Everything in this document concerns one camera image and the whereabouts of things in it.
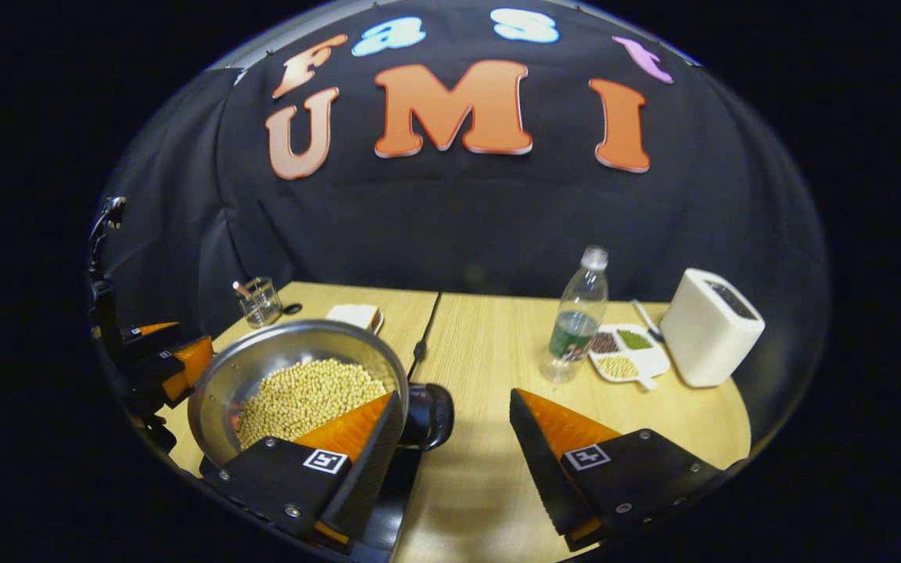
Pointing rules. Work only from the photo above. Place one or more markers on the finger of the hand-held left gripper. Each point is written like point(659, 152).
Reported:
point(149, 335)
point(188, 363)

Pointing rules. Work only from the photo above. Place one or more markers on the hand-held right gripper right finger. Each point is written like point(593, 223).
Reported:
point(544, 477)

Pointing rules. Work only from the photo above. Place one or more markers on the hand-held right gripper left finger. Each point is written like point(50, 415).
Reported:
point(368, 477)

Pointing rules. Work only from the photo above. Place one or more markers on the black induction cooktop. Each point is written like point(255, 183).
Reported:
point(396, 500)

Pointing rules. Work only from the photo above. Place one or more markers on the pile of yellow soybeans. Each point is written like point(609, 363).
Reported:
point(302, 399)

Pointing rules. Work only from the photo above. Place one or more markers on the clear plastic water bottle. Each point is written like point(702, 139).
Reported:
point(576, 328)

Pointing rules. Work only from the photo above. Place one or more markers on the white divided plate with beans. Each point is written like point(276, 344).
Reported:
point(650, 360)

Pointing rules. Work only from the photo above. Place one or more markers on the sandwich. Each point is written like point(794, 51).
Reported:
point(353, 317)

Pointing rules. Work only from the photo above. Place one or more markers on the white toaster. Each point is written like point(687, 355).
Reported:
point(708, 336)

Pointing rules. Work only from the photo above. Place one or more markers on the black backdrop cloth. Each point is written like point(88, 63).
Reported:
point(458, 219)

